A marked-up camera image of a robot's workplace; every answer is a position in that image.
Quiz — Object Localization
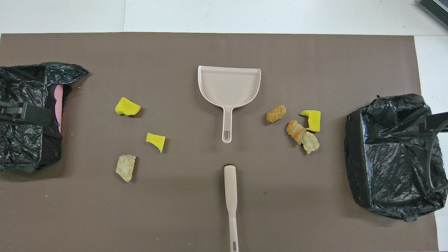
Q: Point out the rounded yellow sponge chunk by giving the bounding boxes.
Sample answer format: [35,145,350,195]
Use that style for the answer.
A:
[115,97,141,117]

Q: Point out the pale bread chunk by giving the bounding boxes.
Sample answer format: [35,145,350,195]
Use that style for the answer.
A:
[115,154,137,182]

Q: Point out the yellow sponge wedge piece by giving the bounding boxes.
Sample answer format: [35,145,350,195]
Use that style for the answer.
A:
[146,132,166,153]

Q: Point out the yellow sponge with green side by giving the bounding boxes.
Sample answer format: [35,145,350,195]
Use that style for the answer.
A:
[300,110,321,133]

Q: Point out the orange croissant pastry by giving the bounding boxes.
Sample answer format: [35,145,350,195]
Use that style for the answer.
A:
[286,120,307,146]

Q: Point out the brown bread roll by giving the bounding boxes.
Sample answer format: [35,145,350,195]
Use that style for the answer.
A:
[266,105,287,124]

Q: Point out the beige plastic dustpan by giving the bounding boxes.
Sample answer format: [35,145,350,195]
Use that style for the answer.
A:
[197,65,262,144]

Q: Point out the beige hand brush black bristles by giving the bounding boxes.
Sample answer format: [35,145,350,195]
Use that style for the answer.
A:
[224,165,239,252]

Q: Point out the pink plastic bin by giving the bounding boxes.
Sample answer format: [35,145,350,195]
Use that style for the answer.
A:
[54,85,64,133]

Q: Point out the right black-lined bin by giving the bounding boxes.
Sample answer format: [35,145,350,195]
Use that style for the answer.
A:
[0,62,90,173]

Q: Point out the black-lined bin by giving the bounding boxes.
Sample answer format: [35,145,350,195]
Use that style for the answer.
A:
[344,93,448,222]
[0,62,90,173]

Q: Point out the left black-lined bin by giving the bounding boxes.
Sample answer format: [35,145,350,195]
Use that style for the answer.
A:
[344,93,448,222]

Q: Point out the dark ribbed device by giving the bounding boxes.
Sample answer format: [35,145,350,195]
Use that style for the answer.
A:
[418,0,448,20]

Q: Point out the brown table mat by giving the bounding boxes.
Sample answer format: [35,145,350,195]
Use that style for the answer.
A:
[0,32,440,252]

